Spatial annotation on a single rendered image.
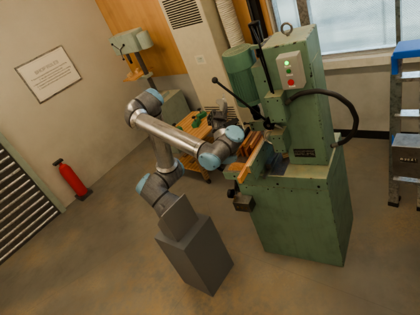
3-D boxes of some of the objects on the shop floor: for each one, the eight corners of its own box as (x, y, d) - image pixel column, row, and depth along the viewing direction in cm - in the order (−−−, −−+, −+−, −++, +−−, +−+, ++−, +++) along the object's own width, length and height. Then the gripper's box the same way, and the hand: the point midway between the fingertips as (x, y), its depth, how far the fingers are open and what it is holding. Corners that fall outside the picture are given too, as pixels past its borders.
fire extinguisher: (86, 189, 421) (60, 155, 390) (93, 192, 409) (67, 157, 378) (75, 198, 411) (48, 164, 380) (82, 201, 399) (55, 165, 368)
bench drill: (176, 131, 468) (125, 28, 386) (206, 134, 428) (157, 19, 346) (155, 150, 442) (97, 44, 359) (185, 154, 402) (127, 35, 319)
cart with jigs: (207, 145, 401) (189, 102, 368) (242, 150, 363) (225, 103, 329) (174, 177, 367) (150, 134, 333) (209, 187, 328) (186, 138, 295)
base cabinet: (280, 209, 267) (260, 144, 230) (353, 217, 234) (342, 142, 197) (264, 251, 238) (236, 184, 201) (344, 267, 205) (329, 191, 168)
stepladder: (391, 194, 241) (389, 42, 187) (430, 200, 225) (440, 35, 170) (387, 207, 231) (383, 50, 176) (427, 214, 215) (437, 44, 160)
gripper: (221, 120, 145) (214, 88, 154) (205, 142, 160) (199, 112, 170) (237, 122, 149) (229, 90, 158) (219, 143, 164) (213, 114, 173)
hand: (218, 102), depth 165 cm, fingers open, 14 cm apart
